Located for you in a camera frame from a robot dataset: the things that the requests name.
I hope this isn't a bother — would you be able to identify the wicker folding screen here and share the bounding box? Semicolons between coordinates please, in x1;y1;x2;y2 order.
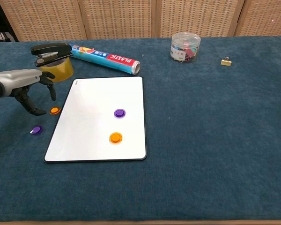
0;0;281;42

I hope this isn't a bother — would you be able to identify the blue table mat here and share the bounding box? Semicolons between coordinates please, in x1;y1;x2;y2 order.
0;35;281;222

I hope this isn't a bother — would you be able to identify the purple round magnet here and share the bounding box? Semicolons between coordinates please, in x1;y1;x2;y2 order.
30;125;44;135
114;108;126;119

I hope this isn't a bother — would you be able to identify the yellow clear tape roll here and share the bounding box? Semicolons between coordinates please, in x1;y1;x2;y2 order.
39;57;74;83

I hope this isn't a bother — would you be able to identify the clear jar of binder clips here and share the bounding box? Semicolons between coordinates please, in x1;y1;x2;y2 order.
170;32;201;63

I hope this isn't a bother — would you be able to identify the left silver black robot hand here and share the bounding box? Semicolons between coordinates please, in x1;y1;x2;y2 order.
0;69;57;116

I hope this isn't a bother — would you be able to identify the white rectangular board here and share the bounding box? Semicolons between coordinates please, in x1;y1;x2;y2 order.
44;76;148;163

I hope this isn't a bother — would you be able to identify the blue plastic wrap roll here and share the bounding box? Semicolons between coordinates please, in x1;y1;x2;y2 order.
69;43;141;75

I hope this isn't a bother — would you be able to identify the black stapler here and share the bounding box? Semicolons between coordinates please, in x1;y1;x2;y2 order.
30;42;74;68

